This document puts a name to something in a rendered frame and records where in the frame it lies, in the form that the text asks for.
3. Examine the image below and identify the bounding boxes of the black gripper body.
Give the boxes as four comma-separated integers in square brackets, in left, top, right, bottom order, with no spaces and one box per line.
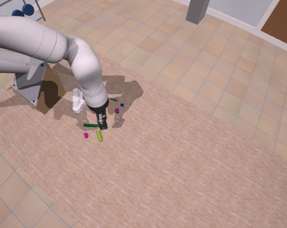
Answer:
[87,98,109,117]

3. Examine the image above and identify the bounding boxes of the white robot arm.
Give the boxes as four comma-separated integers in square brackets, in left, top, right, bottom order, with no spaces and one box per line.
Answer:
[0,16,108,113]

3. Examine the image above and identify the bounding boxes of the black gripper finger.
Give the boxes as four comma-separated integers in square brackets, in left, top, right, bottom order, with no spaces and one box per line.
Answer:
[95,109,108,130]

